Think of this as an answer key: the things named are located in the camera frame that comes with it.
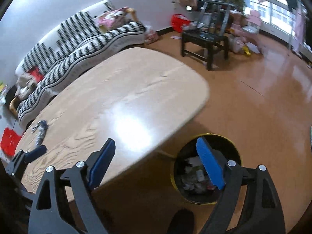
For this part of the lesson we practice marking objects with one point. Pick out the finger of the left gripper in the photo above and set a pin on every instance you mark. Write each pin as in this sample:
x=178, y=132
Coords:
x=26, y=157

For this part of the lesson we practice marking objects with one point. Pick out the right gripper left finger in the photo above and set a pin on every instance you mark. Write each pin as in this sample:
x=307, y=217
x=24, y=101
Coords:
x=50, y=211

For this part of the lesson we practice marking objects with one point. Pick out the silver blue foil wrapper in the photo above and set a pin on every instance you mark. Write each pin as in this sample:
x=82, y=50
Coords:
x=42, y=127

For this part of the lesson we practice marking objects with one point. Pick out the black yellow trash bin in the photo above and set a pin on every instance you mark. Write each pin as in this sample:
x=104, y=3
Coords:
x=188, y=175

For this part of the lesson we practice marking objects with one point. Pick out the red plastic child chair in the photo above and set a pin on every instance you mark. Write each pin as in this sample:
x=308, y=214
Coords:
x=9, y=141

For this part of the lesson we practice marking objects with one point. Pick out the brown plush toy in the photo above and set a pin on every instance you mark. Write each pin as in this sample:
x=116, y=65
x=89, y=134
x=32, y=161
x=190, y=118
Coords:
x=25, y=84

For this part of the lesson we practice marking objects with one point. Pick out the red cushion on sofa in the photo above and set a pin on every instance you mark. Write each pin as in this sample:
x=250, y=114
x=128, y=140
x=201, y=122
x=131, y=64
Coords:
x=34, y=72

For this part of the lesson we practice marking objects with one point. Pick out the black white striped sofa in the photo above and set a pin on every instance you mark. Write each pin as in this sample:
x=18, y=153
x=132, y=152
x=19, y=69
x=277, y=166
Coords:
x=68, y=51

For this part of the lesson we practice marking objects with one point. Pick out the yellow toy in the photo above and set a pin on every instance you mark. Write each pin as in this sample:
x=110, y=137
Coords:
x=246, y=50

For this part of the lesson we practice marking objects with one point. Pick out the pink cartoon pillow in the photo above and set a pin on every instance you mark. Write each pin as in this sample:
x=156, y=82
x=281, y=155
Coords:
x=111, y=20

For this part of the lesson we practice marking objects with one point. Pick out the black wooden chair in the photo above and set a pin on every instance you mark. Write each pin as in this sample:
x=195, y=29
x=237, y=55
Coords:
x=209, y=31

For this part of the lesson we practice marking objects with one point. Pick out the hanging pink clothes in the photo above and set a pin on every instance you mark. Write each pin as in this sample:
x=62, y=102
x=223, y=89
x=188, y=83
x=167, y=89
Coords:
x=299, y=29

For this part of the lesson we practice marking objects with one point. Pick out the red shopping basket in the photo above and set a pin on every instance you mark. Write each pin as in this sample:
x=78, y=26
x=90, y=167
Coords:
x=178, y=22

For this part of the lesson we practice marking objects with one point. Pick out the hanging black clothes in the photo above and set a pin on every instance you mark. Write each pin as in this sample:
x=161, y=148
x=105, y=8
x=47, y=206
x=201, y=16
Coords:
x=292, y=5

